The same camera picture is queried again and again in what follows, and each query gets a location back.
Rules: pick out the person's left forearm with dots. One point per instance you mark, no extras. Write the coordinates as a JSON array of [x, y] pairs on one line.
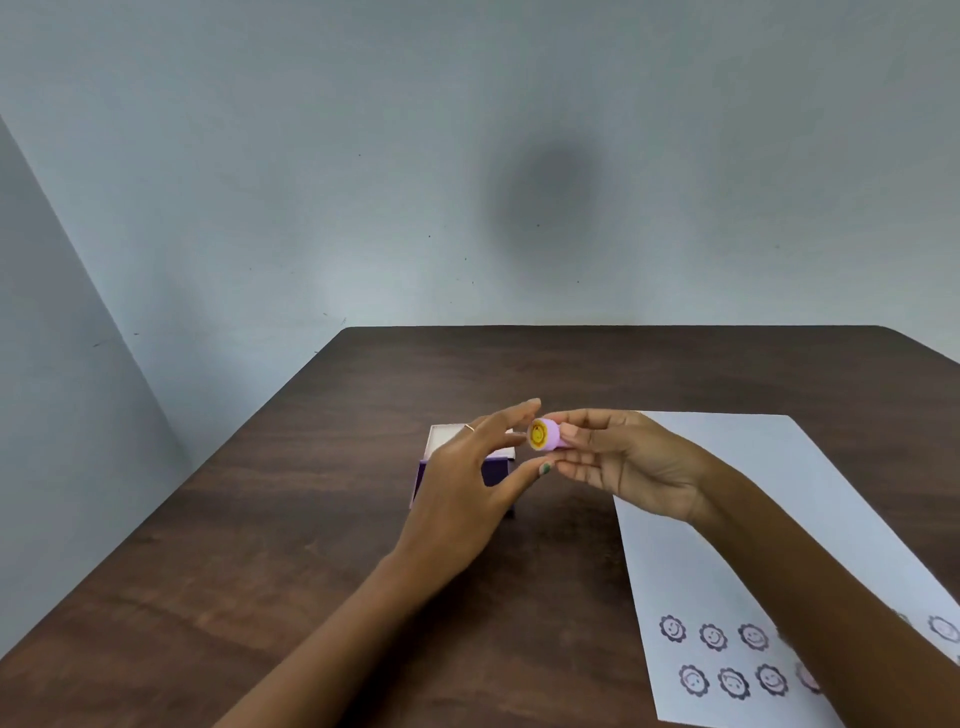
[[322, 652]]

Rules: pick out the white paper with stamped faces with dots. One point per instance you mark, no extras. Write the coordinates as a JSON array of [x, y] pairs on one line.
[[757, 480]]

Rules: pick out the purple round stamp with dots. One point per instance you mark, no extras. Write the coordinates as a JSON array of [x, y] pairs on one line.
[[545, 434]]

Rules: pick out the person's left thumb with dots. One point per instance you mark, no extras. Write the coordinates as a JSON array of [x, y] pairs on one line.
[[521, 482]]

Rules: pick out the person's right hand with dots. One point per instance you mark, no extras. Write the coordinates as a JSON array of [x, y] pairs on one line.
[[645, 465]]

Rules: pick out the purple and white box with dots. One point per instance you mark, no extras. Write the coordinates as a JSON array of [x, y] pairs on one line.
[[496, 469]]

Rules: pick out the person's right forearm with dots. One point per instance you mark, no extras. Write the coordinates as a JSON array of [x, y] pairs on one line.
[[817, 600]]

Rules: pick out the person's right thumb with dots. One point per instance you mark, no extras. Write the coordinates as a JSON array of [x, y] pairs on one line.
[[592, 418]]

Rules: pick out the person's left hand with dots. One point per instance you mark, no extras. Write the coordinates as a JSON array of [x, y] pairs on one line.
[[450, 510]]

